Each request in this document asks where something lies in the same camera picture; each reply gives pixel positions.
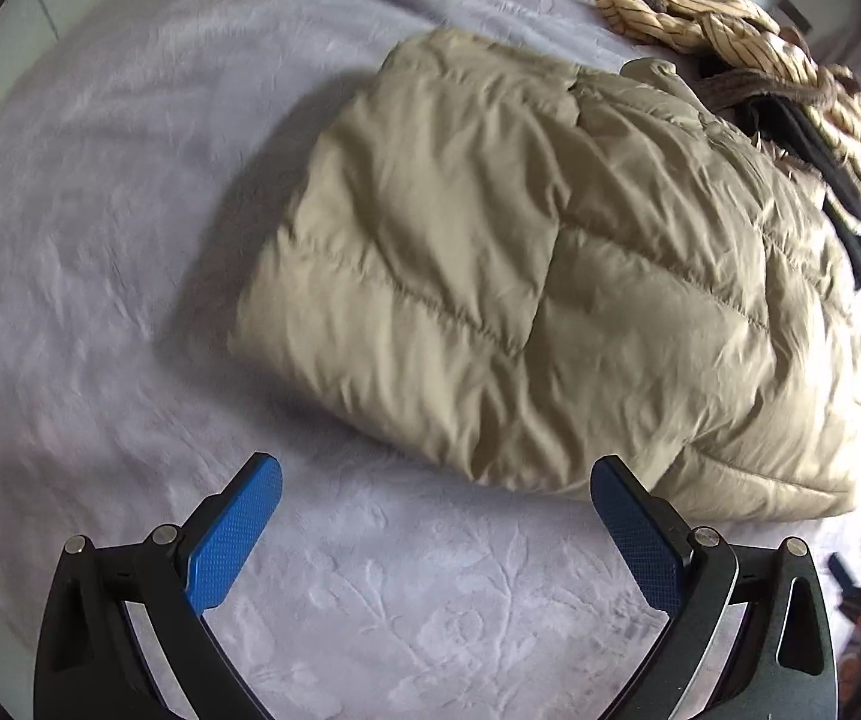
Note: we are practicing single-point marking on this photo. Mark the cream striped robe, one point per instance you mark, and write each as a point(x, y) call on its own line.
point(738, 30)

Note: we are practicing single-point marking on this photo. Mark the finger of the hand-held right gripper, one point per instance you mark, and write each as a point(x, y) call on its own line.
point(850, 581)

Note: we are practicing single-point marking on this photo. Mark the purple embossed blanket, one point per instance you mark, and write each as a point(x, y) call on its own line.
point(138, 240)

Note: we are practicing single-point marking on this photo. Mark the beige puffer jacket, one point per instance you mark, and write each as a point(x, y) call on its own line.
point(513, 240)

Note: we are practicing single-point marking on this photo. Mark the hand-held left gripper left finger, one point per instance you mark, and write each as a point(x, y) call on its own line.
point(235, 525)

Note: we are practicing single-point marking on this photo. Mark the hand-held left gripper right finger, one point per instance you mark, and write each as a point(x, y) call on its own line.
point(636, 532)

